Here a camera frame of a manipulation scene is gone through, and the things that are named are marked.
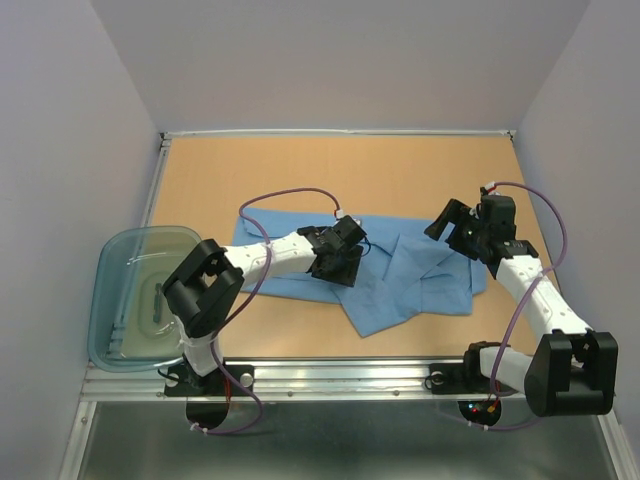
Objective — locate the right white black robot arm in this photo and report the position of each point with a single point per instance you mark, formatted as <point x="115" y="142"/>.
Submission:
<point x="573" y="369"/>

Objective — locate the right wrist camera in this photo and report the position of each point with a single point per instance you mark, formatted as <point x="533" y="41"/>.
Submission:
<point x="489" y="189"/>

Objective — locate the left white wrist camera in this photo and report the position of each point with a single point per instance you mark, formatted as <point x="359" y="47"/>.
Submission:
<point x="339" y="214"/>

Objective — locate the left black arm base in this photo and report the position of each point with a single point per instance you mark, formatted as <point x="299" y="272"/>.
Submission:
<point x="182" y="381"/>

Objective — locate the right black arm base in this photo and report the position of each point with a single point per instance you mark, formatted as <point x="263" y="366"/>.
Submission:
<point x="455" y="378"/>

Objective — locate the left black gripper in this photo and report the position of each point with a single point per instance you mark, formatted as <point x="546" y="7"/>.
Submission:
<point x="347" y="275"/>

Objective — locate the aluminium front rail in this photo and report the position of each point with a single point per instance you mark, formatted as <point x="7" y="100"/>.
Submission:
<point x="291" y="380"/>

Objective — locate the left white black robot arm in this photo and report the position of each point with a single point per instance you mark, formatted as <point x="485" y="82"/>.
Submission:
<point x="202" y="290"/>

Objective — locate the clear blue plastic bin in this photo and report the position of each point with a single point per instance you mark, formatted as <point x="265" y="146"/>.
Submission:
<point x="131" y="328"/>

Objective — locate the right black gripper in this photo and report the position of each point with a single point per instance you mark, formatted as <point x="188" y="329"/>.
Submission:
<point x="456" y="213"/>

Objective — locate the light blue long sleeve shirt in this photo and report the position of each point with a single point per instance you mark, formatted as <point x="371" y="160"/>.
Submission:
<point x="403" y="274"/>

